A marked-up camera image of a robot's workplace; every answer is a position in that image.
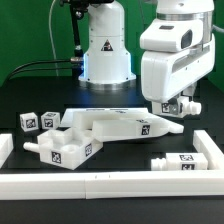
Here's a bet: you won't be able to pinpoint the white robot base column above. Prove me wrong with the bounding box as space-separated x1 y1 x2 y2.
79 0 136 90

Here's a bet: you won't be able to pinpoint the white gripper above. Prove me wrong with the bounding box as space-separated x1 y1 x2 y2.
152 87 198 118

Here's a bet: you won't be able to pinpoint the white tagged cube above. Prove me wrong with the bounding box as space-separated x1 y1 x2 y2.
41 112 60 129
20 112 39 132

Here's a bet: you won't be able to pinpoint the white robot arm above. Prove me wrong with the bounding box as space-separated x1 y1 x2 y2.
140 0 215 118

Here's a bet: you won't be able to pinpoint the black cables at base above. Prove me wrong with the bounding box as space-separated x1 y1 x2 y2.
5 56 84 83

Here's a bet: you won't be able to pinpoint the white left fence piece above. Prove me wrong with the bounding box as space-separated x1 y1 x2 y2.
0 134 14 168

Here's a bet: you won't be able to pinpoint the white chair back frame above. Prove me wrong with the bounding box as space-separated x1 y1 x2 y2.
73 113 184 142

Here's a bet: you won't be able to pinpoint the grey hanging cable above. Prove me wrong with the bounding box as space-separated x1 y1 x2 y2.
48 0 60 78

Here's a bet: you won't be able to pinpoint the white L-shaped fence rail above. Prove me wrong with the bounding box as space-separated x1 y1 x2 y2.
0 130 224 200

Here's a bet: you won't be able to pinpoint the white chair seat block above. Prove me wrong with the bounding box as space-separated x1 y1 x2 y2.
23 128 103 170

